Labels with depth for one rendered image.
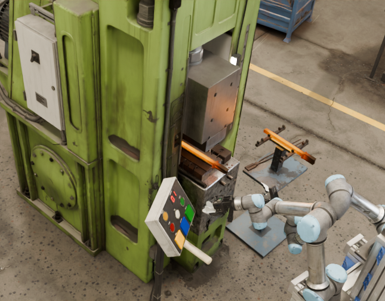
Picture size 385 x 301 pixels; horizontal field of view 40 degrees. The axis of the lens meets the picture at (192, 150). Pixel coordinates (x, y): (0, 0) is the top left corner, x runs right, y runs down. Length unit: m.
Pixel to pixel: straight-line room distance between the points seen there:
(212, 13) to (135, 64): 0.49
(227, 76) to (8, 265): 2.18
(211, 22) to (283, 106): 2.95
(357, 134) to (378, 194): 0.85
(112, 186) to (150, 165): 0.59
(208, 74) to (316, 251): 1.10
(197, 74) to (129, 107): 0.44
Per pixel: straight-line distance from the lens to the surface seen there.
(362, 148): 5.43
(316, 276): 2.74
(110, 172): 3.45
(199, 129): 3.00
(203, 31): 2.82
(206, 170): 3.30
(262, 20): 6.94
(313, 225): 2.52
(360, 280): 3.11
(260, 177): 3.76
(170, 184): 2.89
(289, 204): 2.82
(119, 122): 3.15
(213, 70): 2.95
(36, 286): 3.97
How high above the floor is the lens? 3.25
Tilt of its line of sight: 41 degrees down
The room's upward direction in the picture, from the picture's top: 6 degrees clockwise
